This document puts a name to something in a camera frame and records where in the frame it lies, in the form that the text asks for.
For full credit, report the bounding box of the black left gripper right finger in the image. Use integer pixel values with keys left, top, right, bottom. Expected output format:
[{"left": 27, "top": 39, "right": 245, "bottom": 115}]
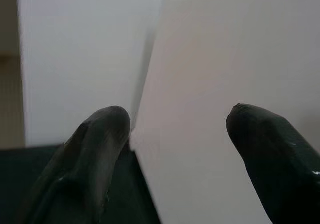
[{"left": 225, "top": 103, "right": 320, "bottom": 224}]

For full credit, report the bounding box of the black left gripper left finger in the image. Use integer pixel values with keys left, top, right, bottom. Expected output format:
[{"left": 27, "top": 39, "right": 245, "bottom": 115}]
[{"left": 21, "top": 105, "right": 132, "bottom": 224}]

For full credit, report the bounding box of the white plastic table top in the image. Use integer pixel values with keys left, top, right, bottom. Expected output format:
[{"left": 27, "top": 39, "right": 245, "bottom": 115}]
[{"left": 129, "top": 0, "right": 320, "bottom": 224}]

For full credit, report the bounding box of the black cloth table cover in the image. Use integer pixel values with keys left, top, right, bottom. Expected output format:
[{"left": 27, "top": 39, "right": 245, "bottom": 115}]
[{"left": 0, "top": 143, "right": 162, "bottom": 224}]

